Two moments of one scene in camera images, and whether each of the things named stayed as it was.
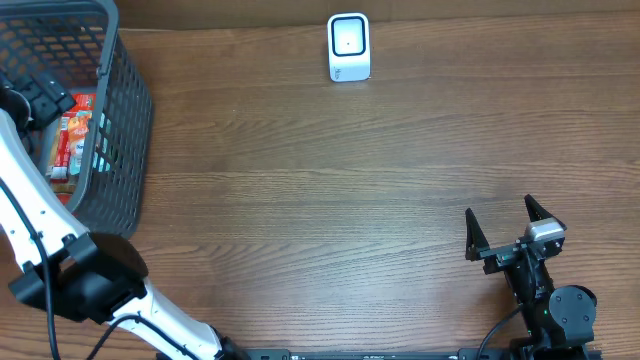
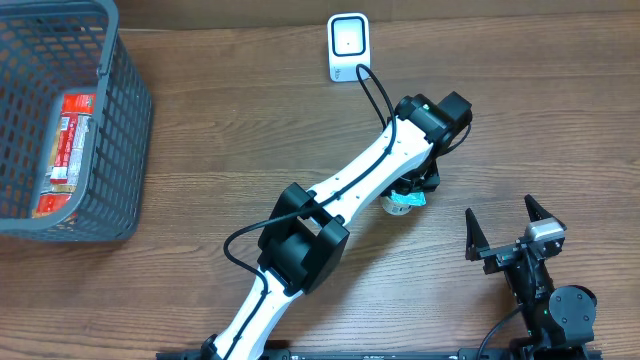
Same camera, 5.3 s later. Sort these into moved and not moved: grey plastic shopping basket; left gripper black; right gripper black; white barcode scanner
Moved: left gripper black
Not moved: white barcode scanner; right gripper black; grey plastic shopping basket
